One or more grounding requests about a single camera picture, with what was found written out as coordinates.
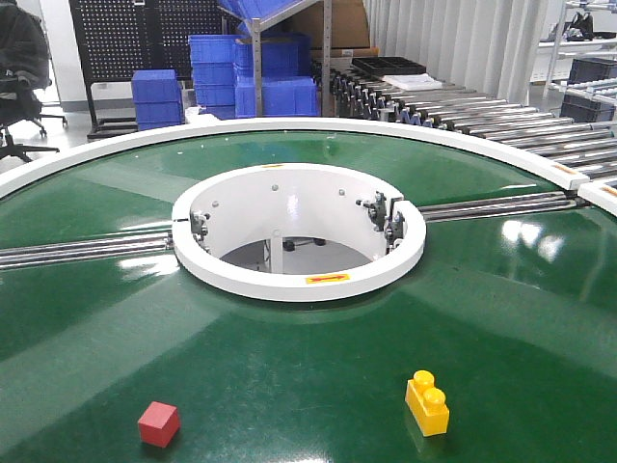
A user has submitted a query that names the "white flat tray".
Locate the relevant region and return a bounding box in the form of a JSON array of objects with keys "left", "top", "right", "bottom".
[{"left": 382, "top": 73, "right": 443, "bottom": 91}]

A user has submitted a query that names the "steel roller conveyor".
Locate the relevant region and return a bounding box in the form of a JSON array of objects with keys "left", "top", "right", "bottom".
[{"left": 330, "top": 65, "right": 616, "bottom": 185}]

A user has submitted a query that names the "yellow two-stud toy brick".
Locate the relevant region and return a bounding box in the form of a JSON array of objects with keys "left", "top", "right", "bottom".
[{"left": 405, "top": 369, "right": 450, "bottom": 437}]

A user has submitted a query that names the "tall blue bin stack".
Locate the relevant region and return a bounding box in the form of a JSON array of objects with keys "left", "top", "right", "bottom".
[{"left": 188, "top": 35, "right": 238, "bottom": 119}]

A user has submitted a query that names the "dark grey crate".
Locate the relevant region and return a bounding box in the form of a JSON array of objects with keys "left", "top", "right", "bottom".
[{"left": 560, "top": 57, "right": 616, "bottom": 123}]

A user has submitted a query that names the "black pegboard stand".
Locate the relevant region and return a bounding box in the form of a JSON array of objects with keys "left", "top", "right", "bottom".
[{"left": 69, "top": 0, "right": 239, "bottom": 140}]

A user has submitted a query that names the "steel roller strip right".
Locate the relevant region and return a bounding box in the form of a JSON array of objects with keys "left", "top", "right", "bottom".
[{"left": 418, "top": 191, "right": 590, "bottom": 222}]

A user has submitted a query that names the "steel roller strip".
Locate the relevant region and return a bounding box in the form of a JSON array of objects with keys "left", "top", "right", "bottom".
[
  {"left": 1, "top": 231, "right": 173, "bottom": 270},
  {"left": 418, "top": 191, "right": 590, "bottom": 222}
]

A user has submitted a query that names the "white inner ring hub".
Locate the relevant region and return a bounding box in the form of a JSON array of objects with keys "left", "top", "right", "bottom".
[{"left": 172, "top": 163, "right": 427, "bottom": 302}]

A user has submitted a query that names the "small blue bin stack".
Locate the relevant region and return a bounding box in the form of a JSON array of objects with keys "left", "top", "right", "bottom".
[{"left": 131, "top": 69, "right": 184, "bottom": 131}]

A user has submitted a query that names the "steel roller strip left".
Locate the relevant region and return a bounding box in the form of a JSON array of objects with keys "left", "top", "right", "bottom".
[{"left": 1, "top": 231, "right": 173, "bottom": 270}]

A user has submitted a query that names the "black office chair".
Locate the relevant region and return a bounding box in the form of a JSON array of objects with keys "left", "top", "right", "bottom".
[{"left": 1, "top": 1, "right": 50, "bottom": 162}]

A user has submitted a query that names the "metal shelf rack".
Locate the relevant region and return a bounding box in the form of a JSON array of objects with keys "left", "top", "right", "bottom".
[{"left": 219, "top": 1, "right": 320, "bottom": 119}]

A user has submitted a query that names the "white outer conveyor rim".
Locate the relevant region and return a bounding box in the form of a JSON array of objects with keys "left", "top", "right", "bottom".
[{"left": 1, "top": 118, "right": 616, "bottom": 215}]

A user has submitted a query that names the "black compartment tray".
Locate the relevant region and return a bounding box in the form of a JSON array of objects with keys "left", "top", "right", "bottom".
[{"left": 352, "top": 57, "right": 426, "bottom": 76}]

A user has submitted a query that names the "red cube block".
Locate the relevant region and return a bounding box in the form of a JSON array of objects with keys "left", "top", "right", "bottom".
[{"left": 137, "top": 401, "right": 180, "bottom": 449}]

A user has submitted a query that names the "large blue bin stack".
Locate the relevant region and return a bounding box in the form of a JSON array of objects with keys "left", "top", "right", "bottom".
[{"left": 233, "top": 33, "right": 319, "bottom": 119}]

